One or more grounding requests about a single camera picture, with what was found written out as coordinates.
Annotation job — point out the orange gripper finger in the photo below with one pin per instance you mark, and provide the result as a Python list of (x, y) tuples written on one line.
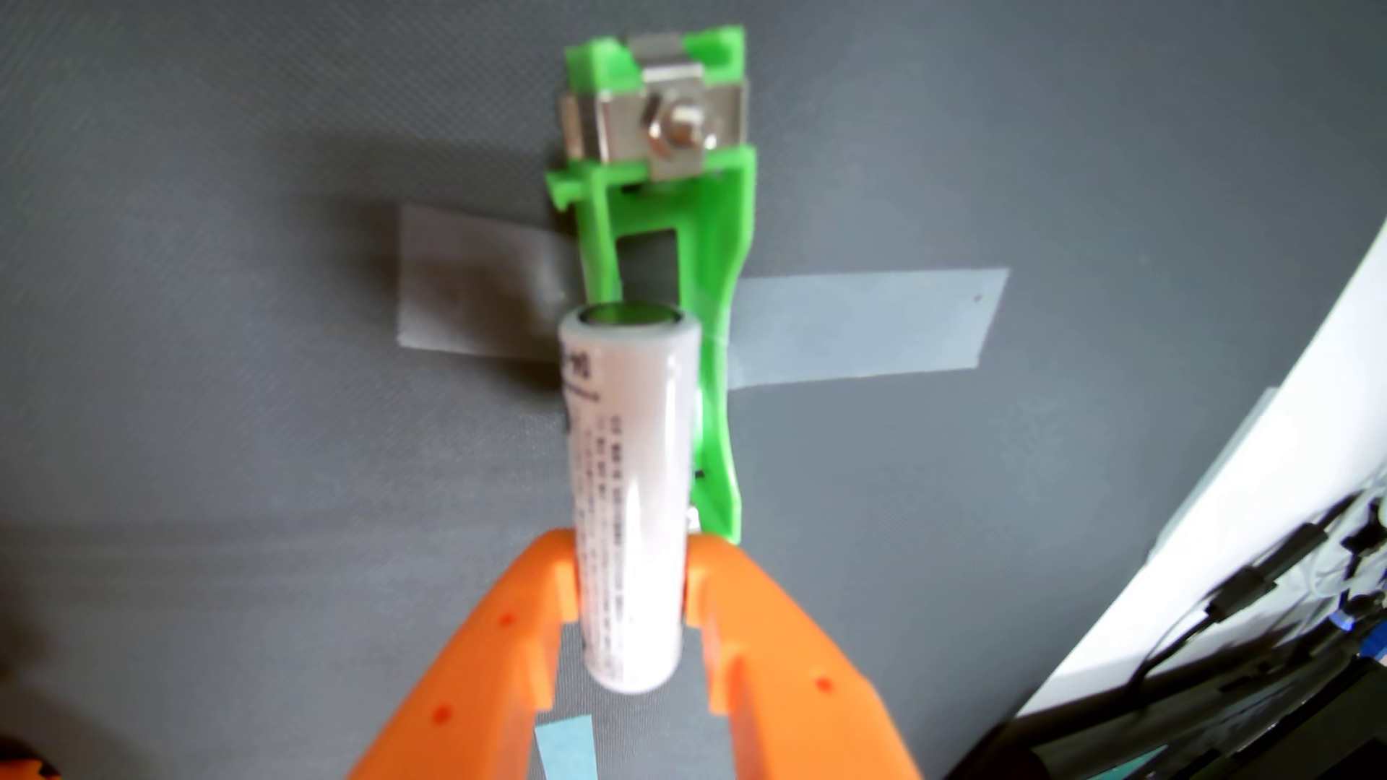
[(488, 683), (791, 693)]

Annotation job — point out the white cylindrical battery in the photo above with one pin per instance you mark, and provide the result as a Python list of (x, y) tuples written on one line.
[(628, 488)]

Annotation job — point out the green plastic battery holder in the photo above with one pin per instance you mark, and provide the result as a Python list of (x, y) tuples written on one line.
[(715, 217)]

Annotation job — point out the light blue tape piece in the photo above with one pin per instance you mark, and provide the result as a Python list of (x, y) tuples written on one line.
[(566, 753)]

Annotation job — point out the dark grey mat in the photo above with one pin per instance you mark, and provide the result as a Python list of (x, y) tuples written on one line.
[(217, 433)]

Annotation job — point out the grey tape strip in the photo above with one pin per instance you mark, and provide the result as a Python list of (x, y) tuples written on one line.
[(867, 325)]

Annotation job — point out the black Dell laptop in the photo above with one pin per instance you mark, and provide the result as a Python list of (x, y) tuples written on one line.
[(1246, 737)]

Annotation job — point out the orange plastic robot part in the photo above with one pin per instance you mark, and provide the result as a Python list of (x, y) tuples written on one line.
[(22, 771)]

